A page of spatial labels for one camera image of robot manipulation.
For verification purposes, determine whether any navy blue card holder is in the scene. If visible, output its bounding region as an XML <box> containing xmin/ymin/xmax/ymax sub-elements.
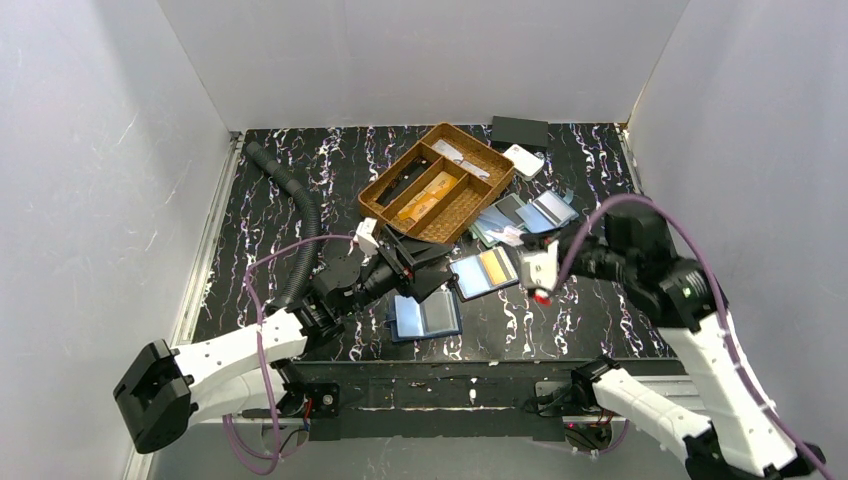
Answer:
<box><xmin>385</xmin><ymin>289</ymin><xmax>463</xmax><ymax>343</ymax></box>

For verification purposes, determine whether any orange VIP card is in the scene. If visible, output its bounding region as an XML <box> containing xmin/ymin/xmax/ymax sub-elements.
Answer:
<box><xmin>397</xmin><ymin>194</ymin><xmax>440</xmax><ymax>222</ymax></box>

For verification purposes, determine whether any white card black stripe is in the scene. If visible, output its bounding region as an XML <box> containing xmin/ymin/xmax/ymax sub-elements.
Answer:
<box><xmin>487</xmin><ymin>225</ymin><xmax>524</xmax><ymax>247</ymax></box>

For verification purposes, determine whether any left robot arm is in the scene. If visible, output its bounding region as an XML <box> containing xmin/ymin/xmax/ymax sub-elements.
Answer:
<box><xmin>113</xmin><ymin>227</ymin><xmax>455</xmax><ymax>454</ymax></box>

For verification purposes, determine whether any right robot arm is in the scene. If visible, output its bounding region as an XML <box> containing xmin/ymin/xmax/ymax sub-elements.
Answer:
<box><xmin>541</xmin><ymin>195</ymin><xmax>826</xmax><ymax>479</ymax></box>

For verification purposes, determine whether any black card holder open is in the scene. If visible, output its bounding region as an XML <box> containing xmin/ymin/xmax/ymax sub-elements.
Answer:
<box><xmin>449</xmin><ymin>246</ymin><xmax>519</xmax><ymax>302</ymax></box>

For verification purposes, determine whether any yellow card in holder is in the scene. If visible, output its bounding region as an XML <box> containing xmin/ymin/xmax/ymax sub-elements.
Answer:
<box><xmin>479</xmin><ymin>249</ymin><xmax>513</xmax><ymax>285</ymax></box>

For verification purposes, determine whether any light blue card holder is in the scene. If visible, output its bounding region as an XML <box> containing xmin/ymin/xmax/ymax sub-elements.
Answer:
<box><xmin>516</xmin><ymin>190</ymin><xmax>578</xmax><ymax>234</ymax></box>

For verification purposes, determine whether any orange card in tray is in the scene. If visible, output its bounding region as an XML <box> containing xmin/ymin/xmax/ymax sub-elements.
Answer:
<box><xmin>414</xmin><ymin>171</ymin><xmax>458</xmax><ymax>199</ymax></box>

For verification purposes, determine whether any green card holder open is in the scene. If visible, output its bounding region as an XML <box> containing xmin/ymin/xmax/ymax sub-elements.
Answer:
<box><xmin>469</xmin><ymin>193</ymin><xmax>526</xmax><ymax>247</ymax></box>

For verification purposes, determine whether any white card in tray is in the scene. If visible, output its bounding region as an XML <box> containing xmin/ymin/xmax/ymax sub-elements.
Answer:
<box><xmin>432</xmin><ymin>139</ymin><xmax>490</xmax><ymax>180</ymax></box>

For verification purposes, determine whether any brown woven divider tray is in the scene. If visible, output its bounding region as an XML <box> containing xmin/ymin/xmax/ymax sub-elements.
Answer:
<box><xmin>358</xmin><ymin>123</ymin><xmax>515</xmax><ymax>244</ymax></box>

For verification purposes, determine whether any white small box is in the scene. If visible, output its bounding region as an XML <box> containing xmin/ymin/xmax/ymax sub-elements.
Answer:
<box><xmin>503</xmin><ymin>144</ymin><xmax>545</xmax><ymax>181</ymax></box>

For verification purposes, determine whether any black box at back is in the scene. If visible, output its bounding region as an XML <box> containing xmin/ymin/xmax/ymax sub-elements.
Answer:
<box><xmin>490</xmin><ymin>116</ymin><xmax>549</xmax><ymax>150</ymax></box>

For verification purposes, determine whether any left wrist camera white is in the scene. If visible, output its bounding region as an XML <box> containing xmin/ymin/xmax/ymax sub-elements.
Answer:
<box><xmin>354</xmin><ymin>217</ymin><xmax>379</xmax><ymax>257</ymax></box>

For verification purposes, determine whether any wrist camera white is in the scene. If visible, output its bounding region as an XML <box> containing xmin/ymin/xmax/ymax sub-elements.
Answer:
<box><xmin>354</xmin><ymin>217</ymin><xmax>379</xmax><ymax>257</ymax></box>
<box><xmin>519</xmin><ymin>243</ymin><xmax>559</xmax><ymax>305</ymax></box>

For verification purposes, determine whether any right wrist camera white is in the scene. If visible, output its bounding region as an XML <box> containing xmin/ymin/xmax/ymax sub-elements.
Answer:
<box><xmin>519</xmin><ymin>243</ymin><xmax>559</xmax><ymax>305</ymax></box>

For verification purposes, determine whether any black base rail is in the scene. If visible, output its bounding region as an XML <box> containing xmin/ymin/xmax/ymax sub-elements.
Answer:
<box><xmin>292</xmin><ymin>361</ymin><xmax>622</xmax><ymax>444</ymax></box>

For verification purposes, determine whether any black corrugated hose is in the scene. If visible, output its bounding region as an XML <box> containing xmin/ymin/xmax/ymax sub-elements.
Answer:
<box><xmin>245</xmin><ymin>141</ymin><xmax>323</xmax><ymax>313</ymax></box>

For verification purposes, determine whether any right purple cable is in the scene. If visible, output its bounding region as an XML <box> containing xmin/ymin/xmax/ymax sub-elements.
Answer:
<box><xmin>553</xmin><ymin>193</ymin><xmax>843</xmax><ymax>480</ymax></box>

